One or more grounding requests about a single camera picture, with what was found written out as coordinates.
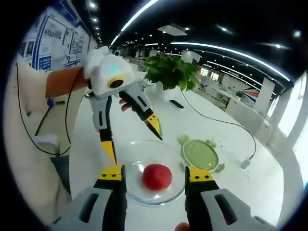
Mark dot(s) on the red tomato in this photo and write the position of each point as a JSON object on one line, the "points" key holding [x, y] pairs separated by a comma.
{"points": [[157, 176]]}

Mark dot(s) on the person's right hand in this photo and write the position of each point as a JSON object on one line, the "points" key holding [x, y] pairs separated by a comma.
{"points": [[183, 227]]}

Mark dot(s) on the white charger adapter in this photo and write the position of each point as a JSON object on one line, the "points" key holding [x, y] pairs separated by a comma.
{"points": [[246, 163]]}

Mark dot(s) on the small dark flat device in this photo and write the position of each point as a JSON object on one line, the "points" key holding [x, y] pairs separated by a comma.
{"points": [[177, 104]]}

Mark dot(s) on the ceiling air conditioner unit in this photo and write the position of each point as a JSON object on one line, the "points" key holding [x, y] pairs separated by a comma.
{"points": [[172, 29]]}

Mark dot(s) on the white plant pot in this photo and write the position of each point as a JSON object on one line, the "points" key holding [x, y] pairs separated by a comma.
{"points": [[166, 92]]}

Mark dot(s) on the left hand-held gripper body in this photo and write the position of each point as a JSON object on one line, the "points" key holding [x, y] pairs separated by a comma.
{"points": [[110, 74]]}

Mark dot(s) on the clear glass container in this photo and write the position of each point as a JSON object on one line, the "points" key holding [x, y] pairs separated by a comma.
{"points": [[154, 196]]}

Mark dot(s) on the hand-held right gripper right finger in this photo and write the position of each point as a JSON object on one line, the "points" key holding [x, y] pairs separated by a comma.
{"points": [[202, 195]]}

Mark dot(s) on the white tabletop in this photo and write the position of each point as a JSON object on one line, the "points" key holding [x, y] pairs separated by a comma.
{"points": [[204, 115]]}

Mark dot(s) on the green container lid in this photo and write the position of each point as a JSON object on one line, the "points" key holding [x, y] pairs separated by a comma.
{"points": [[199, 154]]}

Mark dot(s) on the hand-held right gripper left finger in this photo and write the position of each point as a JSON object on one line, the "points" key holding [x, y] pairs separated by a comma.
{"points": [[108, 195]]}

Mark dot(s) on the person's left hand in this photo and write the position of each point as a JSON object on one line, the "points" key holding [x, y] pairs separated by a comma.
{"points": [[125, 106]]}

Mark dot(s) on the blue white wall poster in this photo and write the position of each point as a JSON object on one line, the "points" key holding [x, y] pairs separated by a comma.
{"points": [[53, 36]]}

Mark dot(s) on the green leafy plant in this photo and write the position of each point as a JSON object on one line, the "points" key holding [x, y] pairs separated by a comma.
{"points": [[170, 69]]}

